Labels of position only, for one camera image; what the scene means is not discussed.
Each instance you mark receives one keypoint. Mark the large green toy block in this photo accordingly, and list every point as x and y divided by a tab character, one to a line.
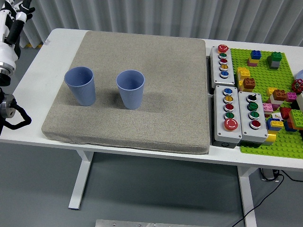
297	117

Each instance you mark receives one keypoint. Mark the white toy block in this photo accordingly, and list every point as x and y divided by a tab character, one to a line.
275	101

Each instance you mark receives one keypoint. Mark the blue toy block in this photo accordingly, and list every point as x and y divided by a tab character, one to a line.
288	127
256	54
269	124

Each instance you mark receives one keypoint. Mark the large yellow toy block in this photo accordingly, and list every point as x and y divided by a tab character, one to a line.
242	72

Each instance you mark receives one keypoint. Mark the white table leg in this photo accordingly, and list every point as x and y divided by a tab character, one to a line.
247	196
81	179

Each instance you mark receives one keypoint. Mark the grey toy block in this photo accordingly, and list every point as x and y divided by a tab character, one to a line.
274	64

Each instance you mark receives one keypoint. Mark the pink toy block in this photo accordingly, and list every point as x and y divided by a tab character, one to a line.
251	64
291	96
268	107

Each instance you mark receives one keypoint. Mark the yellow round toy block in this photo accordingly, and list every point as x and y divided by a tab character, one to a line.
271	137

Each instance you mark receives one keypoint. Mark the red toy block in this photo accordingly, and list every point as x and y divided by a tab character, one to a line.
285	113

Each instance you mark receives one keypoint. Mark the white box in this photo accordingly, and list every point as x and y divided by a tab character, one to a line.
300	100

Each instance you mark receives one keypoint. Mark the blue ribbed plastic cup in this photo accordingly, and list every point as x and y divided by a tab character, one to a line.
81	92
131	94

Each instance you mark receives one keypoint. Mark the grey five-button control box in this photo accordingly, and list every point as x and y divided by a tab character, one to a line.
219	132
216	71

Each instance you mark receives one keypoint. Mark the green studded baseplate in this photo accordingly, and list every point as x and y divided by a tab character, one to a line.
260	71

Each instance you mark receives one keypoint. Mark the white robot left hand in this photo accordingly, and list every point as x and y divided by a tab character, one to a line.
7	50

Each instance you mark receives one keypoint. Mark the red valve wheel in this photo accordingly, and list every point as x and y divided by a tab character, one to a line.
297	85

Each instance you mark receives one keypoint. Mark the brown toy block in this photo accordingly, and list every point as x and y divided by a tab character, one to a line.
280	93
249	83

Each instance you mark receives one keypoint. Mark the lavender bowl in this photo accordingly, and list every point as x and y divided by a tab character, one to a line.
300	75

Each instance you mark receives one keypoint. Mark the white pleated curtain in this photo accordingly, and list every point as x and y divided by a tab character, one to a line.
213	14

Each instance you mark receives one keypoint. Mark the grey-brown fabric mat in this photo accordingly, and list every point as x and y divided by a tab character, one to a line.
154	82

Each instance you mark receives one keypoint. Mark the grey selector switch control box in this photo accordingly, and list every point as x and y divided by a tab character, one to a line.
245	132

